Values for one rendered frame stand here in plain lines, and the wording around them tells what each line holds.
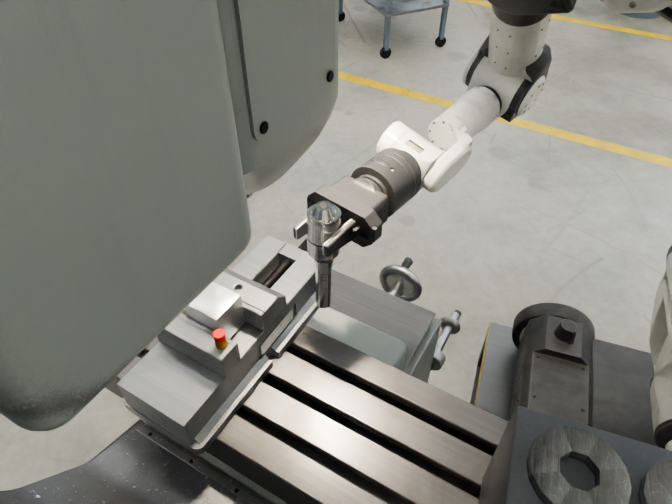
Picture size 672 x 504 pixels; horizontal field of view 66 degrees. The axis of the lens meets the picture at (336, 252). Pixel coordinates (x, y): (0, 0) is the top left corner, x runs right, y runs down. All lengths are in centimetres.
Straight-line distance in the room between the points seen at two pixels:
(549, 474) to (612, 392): 81
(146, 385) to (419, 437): 38
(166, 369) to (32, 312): 52
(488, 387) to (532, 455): 91
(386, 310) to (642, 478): 68
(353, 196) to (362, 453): 35
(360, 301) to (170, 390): 54
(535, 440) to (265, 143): 38
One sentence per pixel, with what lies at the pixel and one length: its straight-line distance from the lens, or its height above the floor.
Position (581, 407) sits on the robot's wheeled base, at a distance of 128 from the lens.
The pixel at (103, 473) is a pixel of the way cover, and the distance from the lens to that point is 86.
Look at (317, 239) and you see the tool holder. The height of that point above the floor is 113.
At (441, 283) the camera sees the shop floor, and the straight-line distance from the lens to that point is 222.
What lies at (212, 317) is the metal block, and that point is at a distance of 72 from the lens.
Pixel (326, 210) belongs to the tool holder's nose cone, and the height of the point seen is 117.
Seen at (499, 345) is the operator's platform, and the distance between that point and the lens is 156.
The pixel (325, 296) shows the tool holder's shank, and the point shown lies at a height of 100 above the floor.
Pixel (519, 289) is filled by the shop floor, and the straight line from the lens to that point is 228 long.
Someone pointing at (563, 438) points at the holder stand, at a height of 113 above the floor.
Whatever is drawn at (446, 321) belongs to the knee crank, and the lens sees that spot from 141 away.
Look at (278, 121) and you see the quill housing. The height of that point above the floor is 141.
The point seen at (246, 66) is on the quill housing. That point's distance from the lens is 36.
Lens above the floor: 161
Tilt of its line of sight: 44 degrees down
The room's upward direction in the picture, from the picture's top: straight up
